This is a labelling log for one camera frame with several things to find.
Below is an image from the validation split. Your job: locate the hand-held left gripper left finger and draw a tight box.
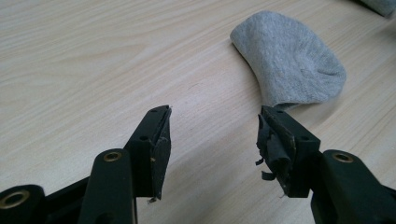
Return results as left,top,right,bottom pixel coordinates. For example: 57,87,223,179
123,105,173,201

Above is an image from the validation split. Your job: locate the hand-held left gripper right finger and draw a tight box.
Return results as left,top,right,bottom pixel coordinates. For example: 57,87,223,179
255,105,321,199

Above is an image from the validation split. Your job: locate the grey sock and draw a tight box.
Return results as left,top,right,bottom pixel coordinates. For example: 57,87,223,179
229,9,347,108
358,0,396,18

